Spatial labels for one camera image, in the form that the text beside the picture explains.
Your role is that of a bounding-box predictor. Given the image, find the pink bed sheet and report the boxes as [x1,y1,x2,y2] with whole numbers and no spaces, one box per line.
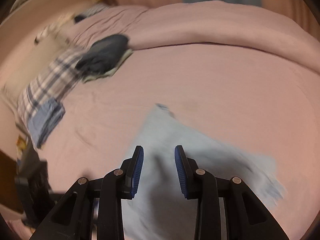
[41,44,319,239]

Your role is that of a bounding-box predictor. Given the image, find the light blue strawberry pants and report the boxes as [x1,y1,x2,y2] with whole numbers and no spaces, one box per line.
[122,104,284,239]

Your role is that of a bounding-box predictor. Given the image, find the pink folded duvet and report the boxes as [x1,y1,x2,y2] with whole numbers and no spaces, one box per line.
[64,1,319,72]

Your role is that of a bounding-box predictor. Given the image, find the striped blue pillow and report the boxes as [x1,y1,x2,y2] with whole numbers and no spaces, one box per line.
[74,3,109,23]

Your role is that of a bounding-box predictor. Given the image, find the plaid pillow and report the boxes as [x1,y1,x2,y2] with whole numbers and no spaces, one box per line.
[16,47,86,133]

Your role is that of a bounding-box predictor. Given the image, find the light green folded garment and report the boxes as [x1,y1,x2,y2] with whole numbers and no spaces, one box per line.
[82,49,135,83]

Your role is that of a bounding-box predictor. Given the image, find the dark blue folded jeans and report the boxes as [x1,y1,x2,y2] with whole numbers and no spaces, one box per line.
[75,34,129,76]

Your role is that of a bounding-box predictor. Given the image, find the white plush toy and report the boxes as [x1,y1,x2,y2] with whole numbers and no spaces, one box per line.
[34,22,62,45]

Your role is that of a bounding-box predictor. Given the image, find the light blue folded jeans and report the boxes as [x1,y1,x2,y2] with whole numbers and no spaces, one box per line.
[27,98,66,149]

